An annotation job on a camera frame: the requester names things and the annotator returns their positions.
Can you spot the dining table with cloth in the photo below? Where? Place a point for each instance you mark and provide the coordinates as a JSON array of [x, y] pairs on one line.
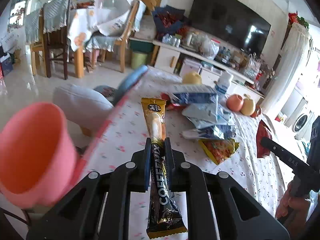
[[83, 24]]

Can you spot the coffee mix stick sachet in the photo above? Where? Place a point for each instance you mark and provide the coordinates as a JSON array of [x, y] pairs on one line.
[[165, 218]]

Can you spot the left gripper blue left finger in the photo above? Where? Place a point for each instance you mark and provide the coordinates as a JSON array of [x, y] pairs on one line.
[[147, 163]]

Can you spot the dark wooden dining chair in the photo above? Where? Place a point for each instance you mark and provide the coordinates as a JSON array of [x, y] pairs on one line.
[[55, 30]]

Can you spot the white blue plastic pouch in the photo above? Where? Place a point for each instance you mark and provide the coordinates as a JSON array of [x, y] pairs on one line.
[[208, 114]]

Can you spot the light wooden dining chair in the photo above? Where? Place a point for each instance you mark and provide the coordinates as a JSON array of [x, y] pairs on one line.
[[122, 40]]

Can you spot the red snack wrapper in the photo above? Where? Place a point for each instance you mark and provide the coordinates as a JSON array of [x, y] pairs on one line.
[[169, 106]]

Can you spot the yellow pear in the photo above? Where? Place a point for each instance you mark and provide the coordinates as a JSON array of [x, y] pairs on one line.
[[192, 78]]

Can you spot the white tv cabinet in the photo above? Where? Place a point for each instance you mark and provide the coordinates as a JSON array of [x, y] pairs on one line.
[[165, 57]]

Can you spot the white washing machine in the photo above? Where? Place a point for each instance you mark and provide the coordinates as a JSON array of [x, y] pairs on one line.
[[302, 125]]

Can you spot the dark blue flower bouquet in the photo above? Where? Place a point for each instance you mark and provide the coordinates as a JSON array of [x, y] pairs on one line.
[[168, 20]]

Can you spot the red apple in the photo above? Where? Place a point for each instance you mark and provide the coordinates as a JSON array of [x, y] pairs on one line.
[[235, 102]]

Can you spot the red chip bag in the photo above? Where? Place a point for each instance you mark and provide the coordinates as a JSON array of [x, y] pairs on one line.
[[263, 137]]

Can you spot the yellow apple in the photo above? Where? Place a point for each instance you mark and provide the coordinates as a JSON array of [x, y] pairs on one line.
[[248, 106]]

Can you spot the blue white carton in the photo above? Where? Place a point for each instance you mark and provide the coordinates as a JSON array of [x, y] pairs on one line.
[[215, 132]]

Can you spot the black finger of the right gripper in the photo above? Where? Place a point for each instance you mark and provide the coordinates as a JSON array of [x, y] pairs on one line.
[[306, 178]]

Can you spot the grey cushioned stool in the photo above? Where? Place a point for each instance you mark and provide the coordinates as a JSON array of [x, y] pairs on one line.
[[83, 106]]

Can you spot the white plastic bottle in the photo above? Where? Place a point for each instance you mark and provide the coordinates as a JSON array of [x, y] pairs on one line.
[[223, 83]]

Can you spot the dark blue milk carton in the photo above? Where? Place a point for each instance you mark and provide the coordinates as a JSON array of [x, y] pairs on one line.
[[186, 94]]

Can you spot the yellow chips snack bag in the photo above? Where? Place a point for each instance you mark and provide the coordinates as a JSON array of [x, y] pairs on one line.
[[219, 150]]

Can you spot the blue chair back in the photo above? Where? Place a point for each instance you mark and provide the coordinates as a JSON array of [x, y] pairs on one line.
[[128, 83]]

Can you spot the clear plastic bag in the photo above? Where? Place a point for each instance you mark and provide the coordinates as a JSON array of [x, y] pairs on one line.
[[207, 47]]

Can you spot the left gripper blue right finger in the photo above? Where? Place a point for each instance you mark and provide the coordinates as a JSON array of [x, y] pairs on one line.
[[169, 161]]

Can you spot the right hand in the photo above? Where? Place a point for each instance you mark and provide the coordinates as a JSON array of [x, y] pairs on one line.
[[300, 205]]

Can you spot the small orange persimmon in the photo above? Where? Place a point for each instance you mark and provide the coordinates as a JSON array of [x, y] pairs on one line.
[[257, 112]]

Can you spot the green waste bin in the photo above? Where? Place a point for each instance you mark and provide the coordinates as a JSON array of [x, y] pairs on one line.
[[138, 59]]

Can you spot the white mesh food cover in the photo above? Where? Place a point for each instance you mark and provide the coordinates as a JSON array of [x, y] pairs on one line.
[[111, 15]]

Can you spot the cherry print tablecloth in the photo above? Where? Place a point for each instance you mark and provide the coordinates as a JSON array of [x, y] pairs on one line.
[[125, 132]]

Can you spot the black flat screen television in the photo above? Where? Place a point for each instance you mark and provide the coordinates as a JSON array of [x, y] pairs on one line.
[[231, 21]]

